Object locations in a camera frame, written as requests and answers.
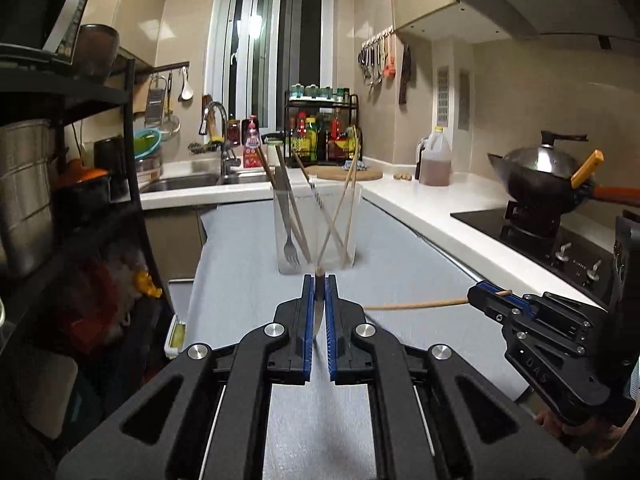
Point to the person's right hand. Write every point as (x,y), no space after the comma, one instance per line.
(585,435)

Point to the white framed window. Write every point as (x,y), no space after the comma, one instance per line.
(270,45)

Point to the black shelf rack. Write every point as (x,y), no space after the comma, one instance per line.
(125,125)

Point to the green plastic basin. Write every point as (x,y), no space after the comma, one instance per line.
(147,142)

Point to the metal fork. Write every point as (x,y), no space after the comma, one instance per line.
(290,247)

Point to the hanging kitchen tools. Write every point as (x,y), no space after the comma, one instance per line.
(377,57)

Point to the black gas stove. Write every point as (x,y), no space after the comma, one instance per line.
(540,245)

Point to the steel sink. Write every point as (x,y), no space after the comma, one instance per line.
(180,182)

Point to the black pot with orange lid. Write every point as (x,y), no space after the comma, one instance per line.
(82,185)

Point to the brown clay pot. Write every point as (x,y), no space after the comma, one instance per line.
(97,52)

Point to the cooking oil jug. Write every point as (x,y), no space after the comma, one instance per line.
(435,165)

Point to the grey metal utensil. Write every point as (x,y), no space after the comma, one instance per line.
(320,310)

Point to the round wooden board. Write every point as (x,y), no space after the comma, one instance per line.
(370,174)

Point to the metal grater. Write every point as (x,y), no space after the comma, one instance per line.
(155,102)

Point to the black wok with lid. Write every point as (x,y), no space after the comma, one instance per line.
(540,170)

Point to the hanging dark cleaver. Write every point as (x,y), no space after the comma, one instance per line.
(405,75)

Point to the clear plastic utensil container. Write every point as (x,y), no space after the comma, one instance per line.
(315,230)

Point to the bundle of plastic bags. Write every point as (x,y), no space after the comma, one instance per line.
(100,305)

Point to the white tray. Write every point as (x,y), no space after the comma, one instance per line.
(176,335)

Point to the beige cutting board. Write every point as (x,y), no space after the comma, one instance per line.
(47,395)

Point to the yellow plastic bag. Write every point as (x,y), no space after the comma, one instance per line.
(147,284)

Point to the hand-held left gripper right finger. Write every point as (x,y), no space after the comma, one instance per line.
(336,330)

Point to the steel basin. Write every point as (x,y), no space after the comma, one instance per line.
(149,170)

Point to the white ladle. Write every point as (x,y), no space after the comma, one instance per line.
(186,90)

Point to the black canister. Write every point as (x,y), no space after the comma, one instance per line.
(110,160)

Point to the black spice rack with bottles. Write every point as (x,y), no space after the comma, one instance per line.
(322,135)

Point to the chrome faucet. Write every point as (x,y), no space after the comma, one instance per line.
(225,155)

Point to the white wall vent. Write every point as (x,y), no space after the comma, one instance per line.
(442,95)

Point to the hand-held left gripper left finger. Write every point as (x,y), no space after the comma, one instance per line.
(300,330)

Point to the red sauce jar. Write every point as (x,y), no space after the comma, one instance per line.
(233,132)

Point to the steel stockpot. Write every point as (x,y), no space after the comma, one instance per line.
(25,200)

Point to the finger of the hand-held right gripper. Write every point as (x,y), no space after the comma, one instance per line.
(492,305)

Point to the wooden chopstick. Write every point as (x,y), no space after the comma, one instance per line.
(415,305)
(337,210)
(270,172)
(350,195)

